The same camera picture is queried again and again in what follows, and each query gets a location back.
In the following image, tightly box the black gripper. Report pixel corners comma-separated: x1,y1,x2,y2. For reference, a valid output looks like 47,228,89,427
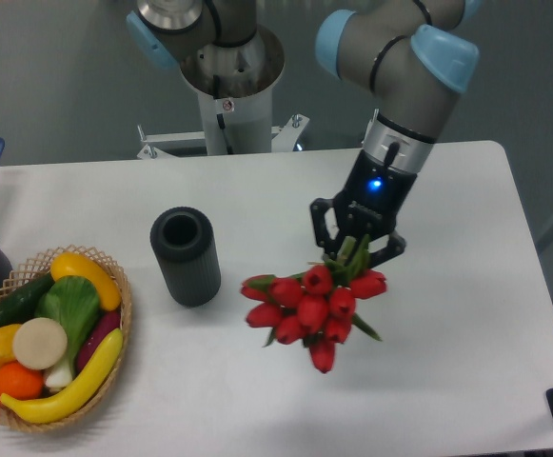
309,150,417,269

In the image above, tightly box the red tulip bouquet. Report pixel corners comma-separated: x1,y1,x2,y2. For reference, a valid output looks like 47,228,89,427
240,237,387,374

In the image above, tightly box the dark grey ribbed vase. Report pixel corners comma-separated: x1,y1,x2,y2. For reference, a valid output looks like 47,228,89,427
149,207,221,308

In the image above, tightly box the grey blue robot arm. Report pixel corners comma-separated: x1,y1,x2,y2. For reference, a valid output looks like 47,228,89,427
126,1,480,266

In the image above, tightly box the purple eggplant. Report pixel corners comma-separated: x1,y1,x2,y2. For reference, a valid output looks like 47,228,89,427
75,310,120,373

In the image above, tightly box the green bok choy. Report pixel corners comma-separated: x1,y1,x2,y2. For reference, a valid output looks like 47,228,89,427
34,276,100,393

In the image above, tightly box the woven wicker basket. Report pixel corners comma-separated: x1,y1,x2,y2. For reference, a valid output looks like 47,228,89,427
0,245,132,433

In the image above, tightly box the beige round disc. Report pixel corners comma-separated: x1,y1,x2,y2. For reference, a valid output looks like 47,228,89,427
12,317,68,370

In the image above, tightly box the yellow banana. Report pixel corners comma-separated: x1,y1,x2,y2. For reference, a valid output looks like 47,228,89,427
0,328,124,425

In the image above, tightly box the green cucumber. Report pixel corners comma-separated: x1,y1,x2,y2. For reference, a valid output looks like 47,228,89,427
0,274,54,328

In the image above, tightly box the orange fruit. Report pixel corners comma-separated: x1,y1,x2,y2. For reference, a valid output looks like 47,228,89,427
0,362,44,406

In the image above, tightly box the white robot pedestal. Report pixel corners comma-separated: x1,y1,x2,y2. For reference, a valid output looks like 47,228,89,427
180,26,285,133

